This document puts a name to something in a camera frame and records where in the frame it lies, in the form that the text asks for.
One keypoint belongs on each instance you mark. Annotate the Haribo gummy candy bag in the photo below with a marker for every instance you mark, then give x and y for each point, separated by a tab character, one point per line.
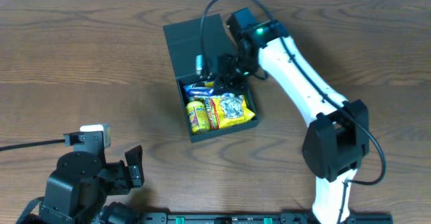
210	108

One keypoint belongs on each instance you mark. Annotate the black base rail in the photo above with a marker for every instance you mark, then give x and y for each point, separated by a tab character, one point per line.
235	219

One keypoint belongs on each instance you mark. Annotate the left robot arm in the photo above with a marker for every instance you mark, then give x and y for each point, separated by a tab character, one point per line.
77	190

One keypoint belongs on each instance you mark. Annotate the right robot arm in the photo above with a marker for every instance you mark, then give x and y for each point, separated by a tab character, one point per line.
337	138

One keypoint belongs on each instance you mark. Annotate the black gift box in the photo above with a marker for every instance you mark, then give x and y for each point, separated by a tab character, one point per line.
183	43

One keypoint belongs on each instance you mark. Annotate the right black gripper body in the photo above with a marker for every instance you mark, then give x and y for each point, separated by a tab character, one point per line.
229	75

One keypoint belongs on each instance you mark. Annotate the yellow Hacks candy bag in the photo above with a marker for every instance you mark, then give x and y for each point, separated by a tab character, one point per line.
232	110

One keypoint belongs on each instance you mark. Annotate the yellow Mentos bottle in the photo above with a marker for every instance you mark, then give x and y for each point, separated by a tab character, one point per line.
198	117

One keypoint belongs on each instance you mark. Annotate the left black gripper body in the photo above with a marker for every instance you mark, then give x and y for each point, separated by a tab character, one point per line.
124	171

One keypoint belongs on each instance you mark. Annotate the purple Dairy Milk bar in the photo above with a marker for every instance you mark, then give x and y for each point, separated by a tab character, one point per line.
199	89

